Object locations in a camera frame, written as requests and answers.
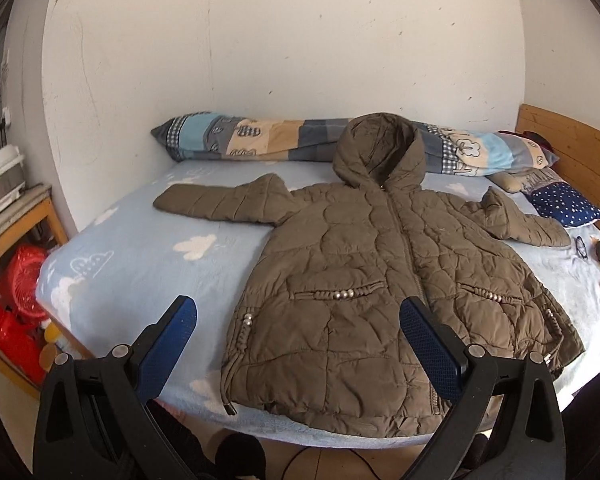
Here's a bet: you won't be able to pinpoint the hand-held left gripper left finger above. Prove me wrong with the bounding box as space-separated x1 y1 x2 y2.
32 295 216 480

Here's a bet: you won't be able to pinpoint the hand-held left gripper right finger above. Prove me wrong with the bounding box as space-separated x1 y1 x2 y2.
399 295 567 480

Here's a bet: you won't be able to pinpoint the brown quilted hooded jacket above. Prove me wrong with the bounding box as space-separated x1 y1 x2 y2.
152 112 586 438

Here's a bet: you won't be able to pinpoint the light blue cloud bedsheet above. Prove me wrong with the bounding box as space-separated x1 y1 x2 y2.
35 160 600 448

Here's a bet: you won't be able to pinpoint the yellow plastic toy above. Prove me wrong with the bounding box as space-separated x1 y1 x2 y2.
40 322 63 361

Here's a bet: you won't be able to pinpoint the person's black trousers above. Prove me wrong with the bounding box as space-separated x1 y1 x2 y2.
150 355 600 480

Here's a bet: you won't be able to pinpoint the red plastic basket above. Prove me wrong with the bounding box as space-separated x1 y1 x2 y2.
5 245 51 318

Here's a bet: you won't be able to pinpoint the red plastic stool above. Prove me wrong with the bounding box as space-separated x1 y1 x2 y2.
0 292 48 386

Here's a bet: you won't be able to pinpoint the beige pillow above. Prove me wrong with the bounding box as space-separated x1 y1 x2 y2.
490 170 531 195

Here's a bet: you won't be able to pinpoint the wooden side table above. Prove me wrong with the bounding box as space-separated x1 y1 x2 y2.
0 185 71 401

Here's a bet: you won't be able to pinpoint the navy star pillow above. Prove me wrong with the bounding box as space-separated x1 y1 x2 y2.
530 181 600 228

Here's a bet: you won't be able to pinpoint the rolled patchwork quilt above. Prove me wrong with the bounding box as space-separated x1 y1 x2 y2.
150 112 561 178

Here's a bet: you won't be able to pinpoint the dark red cloth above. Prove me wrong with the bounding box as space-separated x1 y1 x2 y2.
500 130 556 153

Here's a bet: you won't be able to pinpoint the white appliance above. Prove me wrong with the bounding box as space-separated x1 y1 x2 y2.
0 145 28 213

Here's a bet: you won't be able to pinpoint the wooden headboard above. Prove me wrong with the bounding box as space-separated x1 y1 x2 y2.
515 104 600 241

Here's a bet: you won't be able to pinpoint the thin black floor cable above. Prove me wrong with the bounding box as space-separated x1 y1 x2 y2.
275 446 383 480

